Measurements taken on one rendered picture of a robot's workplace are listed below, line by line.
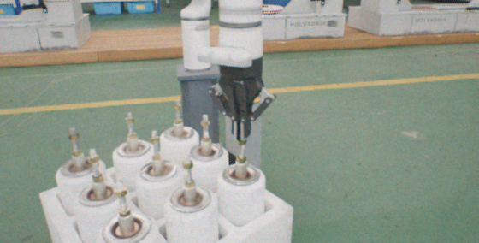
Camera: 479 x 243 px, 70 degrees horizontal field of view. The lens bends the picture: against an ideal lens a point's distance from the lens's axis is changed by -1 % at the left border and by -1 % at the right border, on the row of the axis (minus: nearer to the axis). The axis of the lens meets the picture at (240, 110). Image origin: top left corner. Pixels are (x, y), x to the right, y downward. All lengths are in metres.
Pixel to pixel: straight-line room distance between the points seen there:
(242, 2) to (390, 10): 2.81
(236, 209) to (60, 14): 2.31
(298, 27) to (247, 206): 2.29
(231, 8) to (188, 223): 0.36
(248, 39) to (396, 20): 2.77
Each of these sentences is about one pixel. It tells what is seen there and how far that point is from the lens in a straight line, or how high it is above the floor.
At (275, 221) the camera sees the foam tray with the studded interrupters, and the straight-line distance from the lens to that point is 0.71.
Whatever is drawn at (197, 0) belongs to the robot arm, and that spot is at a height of 0.53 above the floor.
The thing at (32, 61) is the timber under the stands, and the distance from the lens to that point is 2.76.
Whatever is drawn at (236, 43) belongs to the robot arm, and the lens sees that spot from 0.56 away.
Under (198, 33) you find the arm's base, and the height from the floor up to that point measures 0.43.
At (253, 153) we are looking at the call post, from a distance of 0.94.
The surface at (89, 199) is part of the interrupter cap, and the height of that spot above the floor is 0.25.
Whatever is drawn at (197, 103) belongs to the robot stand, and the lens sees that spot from 1.19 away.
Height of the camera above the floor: 0.64
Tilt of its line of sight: 23 degrees down
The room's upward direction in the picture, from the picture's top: straight up
